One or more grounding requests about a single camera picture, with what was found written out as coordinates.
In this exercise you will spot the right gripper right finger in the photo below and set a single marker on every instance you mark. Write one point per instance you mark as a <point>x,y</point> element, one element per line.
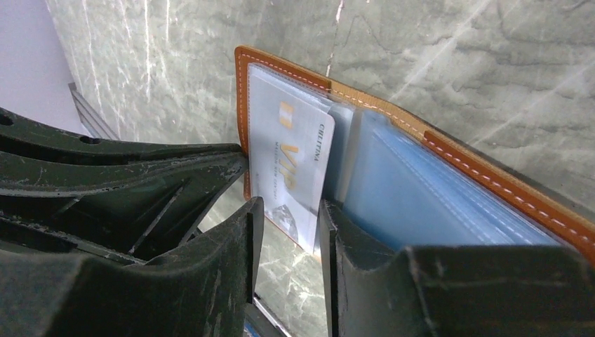
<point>372,290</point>

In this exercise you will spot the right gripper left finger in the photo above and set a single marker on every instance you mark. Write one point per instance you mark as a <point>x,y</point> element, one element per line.
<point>200,288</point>

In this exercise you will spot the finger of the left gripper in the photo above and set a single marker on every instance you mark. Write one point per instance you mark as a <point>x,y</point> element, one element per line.
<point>31,139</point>
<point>129,212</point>

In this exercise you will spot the brown leather card holder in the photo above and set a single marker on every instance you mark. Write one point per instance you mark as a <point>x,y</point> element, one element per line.
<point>406,183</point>

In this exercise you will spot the silver VIP credit card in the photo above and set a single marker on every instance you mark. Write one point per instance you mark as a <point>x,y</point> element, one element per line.
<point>290,132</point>

